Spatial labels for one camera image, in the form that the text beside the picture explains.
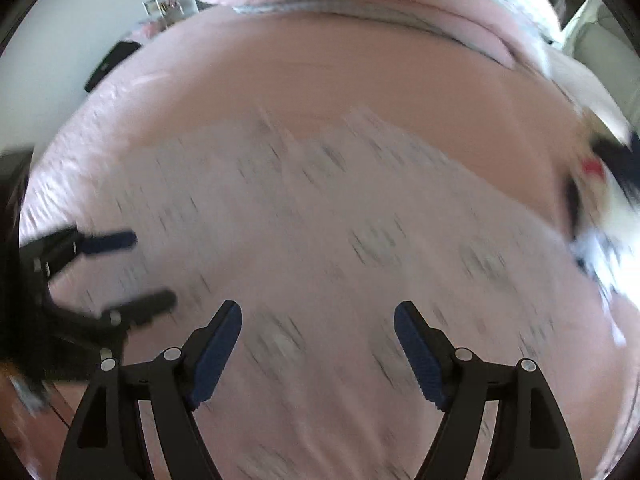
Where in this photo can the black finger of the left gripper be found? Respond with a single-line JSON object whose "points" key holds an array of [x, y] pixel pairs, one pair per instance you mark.
{"points": [[139, 311], [100, 243]]}

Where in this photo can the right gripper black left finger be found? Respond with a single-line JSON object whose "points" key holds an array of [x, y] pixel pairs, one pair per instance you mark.
{"points": [[106, 439]]}

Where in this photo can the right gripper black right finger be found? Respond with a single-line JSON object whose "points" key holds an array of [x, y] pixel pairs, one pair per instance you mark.
{"points": [[530, 438]]}

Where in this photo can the pink cartoon print pajama pants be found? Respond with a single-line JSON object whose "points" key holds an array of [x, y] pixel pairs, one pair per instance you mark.
{"points": [[318, 241]]}

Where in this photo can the folded white striped garment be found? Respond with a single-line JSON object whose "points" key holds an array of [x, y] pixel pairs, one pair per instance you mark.
{"points": [[610, 262]]}

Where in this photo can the black bag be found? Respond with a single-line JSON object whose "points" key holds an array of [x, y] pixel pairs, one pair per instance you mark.
{"points": [[115, 56]]}

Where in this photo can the folded cream garment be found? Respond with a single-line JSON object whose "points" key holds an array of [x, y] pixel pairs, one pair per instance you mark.
{"points": [[588, 181]]}

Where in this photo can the folded navy garment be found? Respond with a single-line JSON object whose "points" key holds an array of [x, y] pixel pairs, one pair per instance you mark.
{"points": [[623, 162]]}

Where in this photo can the pink bed sheet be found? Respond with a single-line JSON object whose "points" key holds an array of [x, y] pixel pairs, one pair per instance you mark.
{"points": [[306, 73]]}

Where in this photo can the light pink pillow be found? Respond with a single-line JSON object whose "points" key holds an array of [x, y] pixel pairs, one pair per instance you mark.
{"points": [[587, 92]]}

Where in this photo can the grey padded headboard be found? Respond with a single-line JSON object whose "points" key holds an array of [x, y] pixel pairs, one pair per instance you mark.
{"points": [[594, 38]]}

